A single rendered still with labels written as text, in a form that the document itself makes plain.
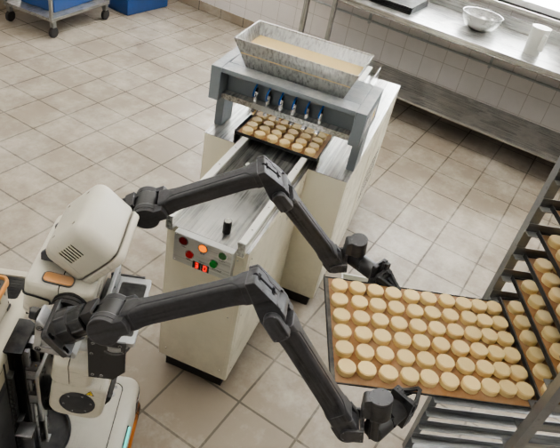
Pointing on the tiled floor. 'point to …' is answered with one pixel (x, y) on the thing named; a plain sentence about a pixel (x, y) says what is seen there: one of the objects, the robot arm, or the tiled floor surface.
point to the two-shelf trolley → (53, 12)
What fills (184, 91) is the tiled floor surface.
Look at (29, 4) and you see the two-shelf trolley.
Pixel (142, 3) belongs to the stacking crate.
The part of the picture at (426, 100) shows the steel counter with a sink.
